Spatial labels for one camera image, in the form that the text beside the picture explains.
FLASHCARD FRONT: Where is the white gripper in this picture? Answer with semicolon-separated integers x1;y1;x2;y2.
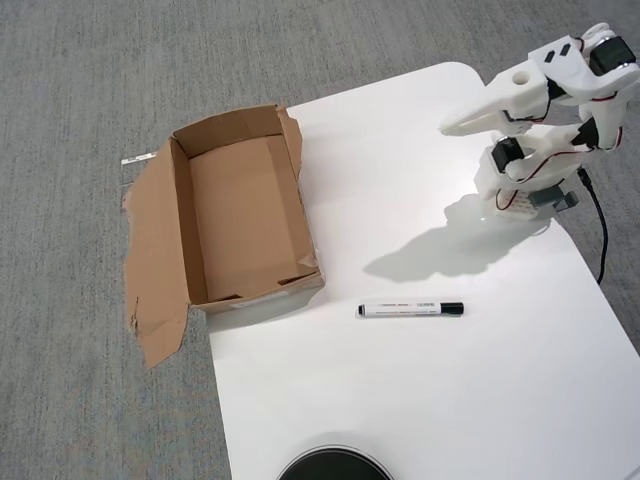
439;66;550;138

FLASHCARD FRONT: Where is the white marker pen black cap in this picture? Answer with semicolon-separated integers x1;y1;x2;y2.
356;300;466;320

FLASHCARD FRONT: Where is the open brown cardboard box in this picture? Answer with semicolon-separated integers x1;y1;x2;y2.
121;102;327;370

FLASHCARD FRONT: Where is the grey table clamp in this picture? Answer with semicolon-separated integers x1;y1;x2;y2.
529;187;580;215

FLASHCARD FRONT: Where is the black round disc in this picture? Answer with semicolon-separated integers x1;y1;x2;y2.
275;444;396;480

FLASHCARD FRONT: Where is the black power cable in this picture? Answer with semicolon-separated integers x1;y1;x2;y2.
577;167;609;286

